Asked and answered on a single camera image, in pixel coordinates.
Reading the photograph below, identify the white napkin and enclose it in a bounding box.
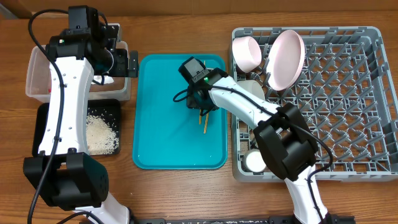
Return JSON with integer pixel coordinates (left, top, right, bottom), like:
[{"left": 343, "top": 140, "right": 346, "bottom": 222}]
[{"left": 91, "top": 75, "right": 114, "bottom": 85}]

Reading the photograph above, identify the wooden chopstick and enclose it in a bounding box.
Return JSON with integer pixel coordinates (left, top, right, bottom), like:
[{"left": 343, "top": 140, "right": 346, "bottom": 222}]
[
  {"left": 203, "top": 113, "right": 209, "bottom": 134},
  {"left": 199, "top": 60, "right": 206, "bottom": 124}
]

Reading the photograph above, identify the grey bowl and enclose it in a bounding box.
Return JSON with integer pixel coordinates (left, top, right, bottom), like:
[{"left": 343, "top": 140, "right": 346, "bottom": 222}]
[{"left": 237, "top": 80, "right": 265, "bottom": 100}]

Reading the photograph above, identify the pink white bowl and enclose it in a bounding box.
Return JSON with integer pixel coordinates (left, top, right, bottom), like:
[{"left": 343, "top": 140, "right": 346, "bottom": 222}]
[{"left": 232, "top": 36, "right": 262, "bottom": 73}]

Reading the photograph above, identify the cream paper cup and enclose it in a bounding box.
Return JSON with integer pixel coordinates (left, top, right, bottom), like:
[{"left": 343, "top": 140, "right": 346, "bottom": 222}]
[{"left": 243, "top": 149, "right": 266, "bottom": 173}]

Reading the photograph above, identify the large white plate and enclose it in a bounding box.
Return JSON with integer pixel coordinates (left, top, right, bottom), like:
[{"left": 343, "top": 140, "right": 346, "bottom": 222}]
[{"left": 266, "top": 30, "right": 305, "bottom": 91}]

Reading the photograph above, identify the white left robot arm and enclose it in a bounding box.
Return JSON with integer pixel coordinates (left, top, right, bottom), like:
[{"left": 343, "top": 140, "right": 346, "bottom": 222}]
[{"left": 23, "top": 6, "right": 139, "bottom": 223}]

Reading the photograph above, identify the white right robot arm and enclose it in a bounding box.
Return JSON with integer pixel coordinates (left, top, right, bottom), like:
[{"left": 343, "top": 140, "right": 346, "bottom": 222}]
[{"left": 178, "top": 57, "right": 330, "bottom": 223}]

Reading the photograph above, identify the grey dishwasher rack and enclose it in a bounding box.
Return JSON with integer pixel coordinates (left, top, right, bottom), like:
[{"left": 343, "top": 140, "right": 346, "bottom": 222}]
[{"left": 230, "top": 27, "right": 397, "bottom": 182}]

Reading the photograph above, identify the black plastic tray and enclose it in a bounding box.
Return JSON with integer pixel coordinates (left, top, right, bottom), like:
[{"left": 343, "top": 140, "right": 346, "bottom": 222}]
[{"left": 32, "top": 99, "right": 121, "bottom": 156}]

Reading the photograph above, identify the teal serving tray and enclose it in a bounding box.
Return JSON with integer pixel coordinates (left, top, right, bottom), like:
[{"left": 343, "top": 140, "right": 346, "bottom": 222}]
[{"left": 132, "top": 54, "right": 228, "bottom": 169}]

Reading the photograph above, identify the pile of white rice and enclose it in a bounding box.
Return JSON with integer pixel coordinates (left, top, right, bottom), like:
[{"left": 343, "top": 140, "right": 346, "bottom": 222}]
[{"left": 86, "top": 108, "right": 119, "bottom": 156}]

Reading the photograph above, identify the clear plastic storage bin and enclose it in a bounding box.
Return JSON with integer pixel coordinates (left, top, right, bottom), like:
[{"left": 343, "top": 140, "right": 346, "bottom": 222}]
[{"left": 25, "top": 47, "right": 131, "bottom": 103}]

